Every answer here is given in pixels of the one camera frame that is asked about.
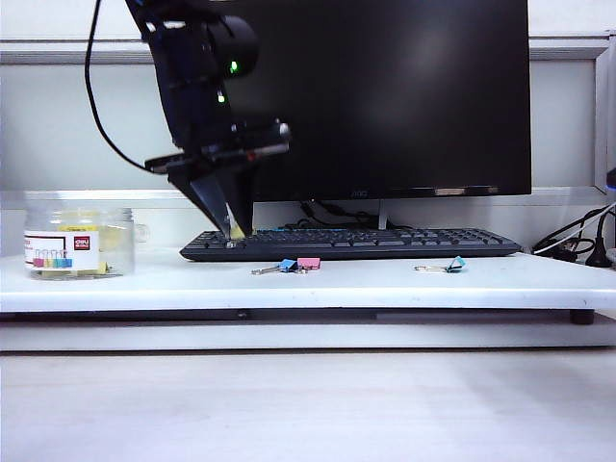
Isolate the white raised desk board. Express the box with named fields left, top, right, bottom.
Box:
left=0, top=247, right=616, bottom=314

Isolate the blue binder clip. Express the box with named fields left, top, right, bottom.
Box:
left=249, top=258, right=296, bottom=277

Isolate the round transparent plastic box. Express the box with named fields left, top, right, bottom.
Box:
left=23, top=205, right=136, bottom=281

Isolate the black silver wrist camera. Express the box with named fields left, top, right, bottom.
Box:
left=229, top=118, right=292, bottom=145

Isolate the black looped cable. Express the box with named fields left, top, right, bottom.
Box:
left=531, top=204, right=616, bottom=264

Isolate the white cable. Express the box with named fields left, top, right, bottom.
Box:
left=532, top=201, right=616, bottom=255

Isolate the teal binder clip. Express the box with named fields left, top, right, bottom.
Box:
left=413, top=255, right=468, bottom=274

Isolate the grey partition frame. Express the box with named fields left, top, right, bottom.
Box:
left=0, top=29, right=616, bottom=209

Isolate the black computer keyboard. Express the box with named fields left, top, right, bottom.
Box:
left=178, top=227, right=524, bottom=264

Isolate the black power plug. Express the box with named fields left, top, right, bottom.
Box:
left=584, top=209, right=615, bottom=269

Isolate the black computer monitor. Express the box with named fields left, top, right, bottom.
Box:
left=211, top=0, right=533, bottom=204

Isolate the black monitor cable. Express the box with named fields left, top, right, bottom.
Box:
left=298, top=200, right=381, bottom=228

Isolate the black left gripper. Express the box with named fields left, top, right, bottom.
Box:
left=145, top=139, right=291, bottom=237

